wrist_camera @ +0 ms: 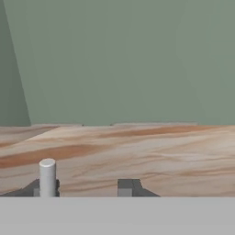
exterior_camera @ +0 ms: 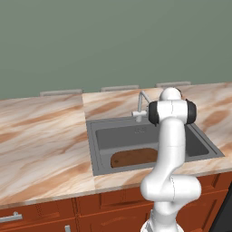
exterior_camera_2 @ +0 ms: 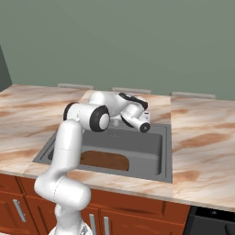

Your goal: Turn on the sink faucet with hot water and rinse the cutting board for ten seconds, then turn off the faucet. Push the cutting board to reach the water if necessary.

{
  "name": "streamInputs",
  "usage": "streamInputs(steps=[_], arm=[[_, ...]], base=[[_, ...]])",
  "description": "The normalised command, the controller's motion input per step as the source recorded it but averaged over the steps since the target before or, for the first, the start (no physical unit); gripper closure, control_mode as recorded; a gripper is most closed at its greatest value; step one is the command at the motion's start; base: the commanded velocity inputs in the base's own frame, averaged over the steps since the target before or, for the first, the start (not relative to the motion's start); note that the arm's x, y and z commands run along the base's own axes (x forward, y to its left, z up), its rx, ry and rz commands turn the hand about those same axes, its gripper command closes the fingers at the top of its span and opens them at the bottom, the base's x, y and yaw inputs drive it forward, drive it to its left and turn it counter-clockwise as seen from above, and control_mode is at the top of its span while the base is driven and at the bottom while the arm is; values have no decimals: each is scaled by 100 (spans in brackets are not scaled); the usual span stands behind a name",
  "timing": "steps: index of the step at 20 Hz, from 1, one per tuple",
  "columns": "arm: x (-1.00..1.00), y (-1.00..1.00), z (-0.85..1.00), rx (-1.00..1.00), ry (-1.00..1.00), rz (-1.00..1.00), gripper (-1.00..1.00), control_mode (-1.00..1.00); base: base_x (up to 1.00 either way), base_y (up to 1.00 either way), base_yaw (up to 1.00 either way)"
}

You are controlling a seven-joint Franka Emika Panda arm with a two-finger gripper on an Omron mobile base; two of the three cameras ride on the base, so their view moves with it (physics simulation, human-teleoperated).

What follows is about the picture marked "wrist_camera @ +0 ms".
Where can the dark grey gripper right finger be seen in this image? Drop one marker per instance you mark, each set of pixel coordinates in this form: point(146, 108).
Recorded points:
point(137, 189)

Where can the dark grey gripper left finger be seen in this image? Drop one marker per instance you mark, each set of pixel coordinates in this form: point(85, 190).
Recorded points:
point(30, 190)

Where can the white cylinder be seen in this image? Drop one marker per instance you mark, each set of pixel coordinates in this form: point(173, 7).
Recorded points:
point(47, 179)

